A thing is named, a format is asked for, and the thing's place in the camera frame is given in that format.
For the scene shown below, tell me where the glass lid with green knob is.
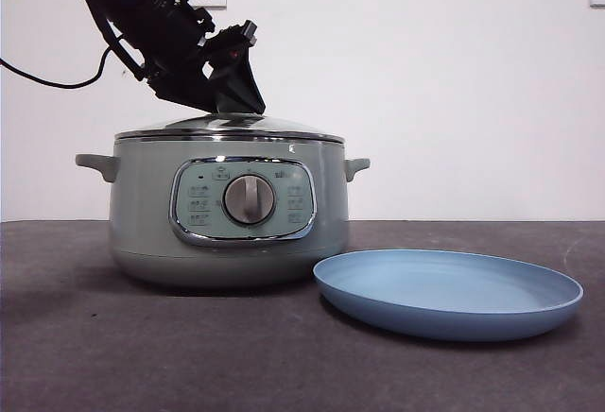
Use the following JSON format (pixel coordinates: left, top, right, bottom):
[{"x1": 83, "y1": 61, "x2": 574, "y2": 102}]
[{"x1": 114, "y1": 99, "x2": 344, "y2": 144}]

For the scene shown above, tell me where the pale green electric steamer pot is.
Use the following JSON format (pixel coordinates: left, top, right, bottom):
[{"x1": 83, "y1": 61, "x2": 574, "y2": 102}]
[{"x1": 75, "y1": 136, "x2": 372, "y2": 289}]

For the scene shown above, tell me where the blue round plate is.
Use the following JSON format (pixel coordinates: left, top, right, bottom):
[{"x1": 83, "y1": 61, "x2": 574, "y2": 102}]
[{"x1": 312, "y1": 249, "x2": 584, "y2": 342}]

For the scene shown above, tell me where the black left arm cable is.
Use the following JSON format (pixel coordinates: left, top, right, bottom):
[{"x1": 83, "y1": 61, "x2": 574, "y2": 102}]
[{"x1": 0, "y1": 47, "x2": 125, "y2": 89}]

